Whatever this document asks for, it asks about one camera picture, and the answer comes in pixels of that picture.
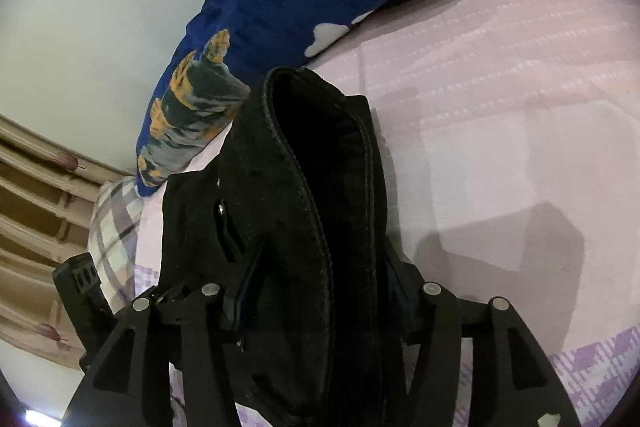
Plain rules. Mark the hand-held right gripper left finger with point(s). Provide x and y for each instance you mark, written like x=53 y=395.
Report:
x=235 y=307

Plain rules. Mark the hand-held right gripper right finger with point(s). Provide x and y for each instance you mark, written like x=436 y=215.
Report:
x=400 y=297

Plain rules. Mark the black pants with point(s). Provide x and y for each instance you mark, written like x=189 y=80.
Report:
x=325 y=207

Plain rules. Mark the white and purple plaid pillow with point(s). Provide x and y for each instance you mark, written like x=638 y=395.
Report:
x=115 y=227

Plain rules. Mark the beige curtain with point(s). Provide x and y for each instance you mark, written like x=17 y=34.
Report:
x=30 y=232

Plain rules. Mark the pink and purple checked bedsheet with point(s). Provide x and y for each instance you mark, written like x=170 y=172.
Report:
x=500 y=107

